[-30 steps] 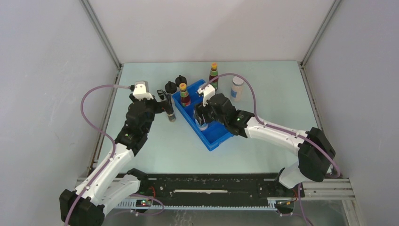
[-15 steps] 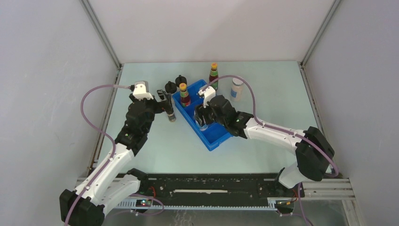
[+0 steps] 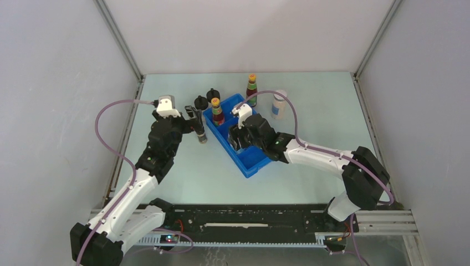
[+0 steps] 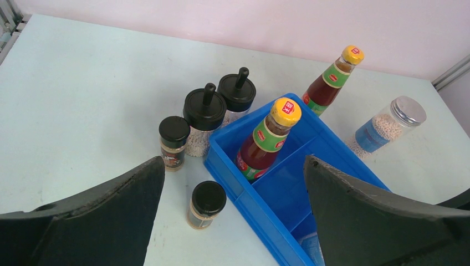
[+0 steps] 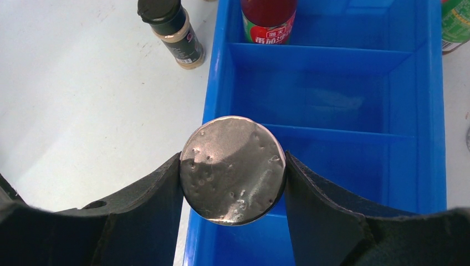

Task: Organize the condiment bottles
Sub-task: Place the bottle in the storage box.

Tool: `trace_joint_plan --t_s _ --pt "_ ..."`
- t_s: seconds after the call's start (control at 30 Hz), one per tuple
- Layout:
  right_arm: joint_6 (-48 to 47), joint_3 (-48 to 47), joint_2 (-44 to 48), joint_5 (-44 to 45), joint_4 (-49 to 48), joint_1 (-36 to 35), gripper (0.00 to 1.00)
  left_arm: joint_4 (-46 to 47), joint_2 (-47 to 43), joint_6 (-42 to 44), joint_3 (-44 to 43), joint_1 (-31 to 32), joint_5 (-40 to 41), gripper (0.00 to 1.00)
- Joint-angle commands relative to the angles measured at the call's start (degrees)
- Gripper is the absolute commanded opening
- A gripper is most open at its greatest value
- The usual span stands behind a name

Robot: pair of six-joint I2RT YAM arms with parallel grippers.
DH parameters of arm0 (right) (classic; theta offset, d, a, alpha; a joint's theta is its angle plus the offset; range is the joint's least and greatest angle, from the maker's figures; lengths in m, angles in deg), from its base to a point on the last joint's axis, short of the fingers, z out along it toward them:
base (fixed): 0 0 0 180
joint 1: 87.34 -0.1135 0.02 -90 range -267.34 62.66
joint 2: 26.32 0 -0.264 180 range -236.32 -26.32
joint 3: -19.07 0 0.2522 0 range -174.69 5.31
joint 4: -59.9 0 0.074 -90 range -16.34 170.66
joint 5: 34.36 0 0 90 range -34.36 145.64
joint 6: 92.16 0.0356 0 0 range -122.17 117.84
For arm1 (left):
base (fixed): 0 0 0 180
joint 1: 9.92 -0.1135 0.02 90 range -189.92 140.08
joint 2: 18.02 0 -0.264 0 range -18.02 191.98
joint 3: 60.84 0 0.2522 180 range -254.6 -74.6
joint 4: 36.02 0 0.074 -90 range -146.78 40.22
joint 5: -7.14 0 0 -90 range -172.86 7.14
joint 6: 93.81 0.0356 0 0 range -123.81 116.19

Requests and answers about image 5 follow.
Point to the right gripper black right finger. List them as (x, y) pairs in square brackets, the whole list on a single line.
[(330, 225)]

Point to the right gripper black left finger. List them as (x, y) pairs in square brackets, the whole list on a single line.
[(137, 225)]

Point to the peppercorn jar silver lid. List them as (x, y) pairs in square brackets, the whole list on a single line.
[(232, 171)]

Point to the short yellow-cap sauce bottle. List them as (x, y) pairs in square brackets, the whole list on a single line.
[(268, 21)]

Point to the blue divided plastic bin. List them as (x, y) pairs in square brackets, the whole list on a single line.
[(356, 95)]

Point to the black spice shaker front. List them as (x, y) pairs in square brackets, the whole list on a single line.
[(170, 22)]

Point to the tall green-label sauce bottle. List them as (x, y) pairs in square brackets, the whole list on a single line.
[(455, 24)]

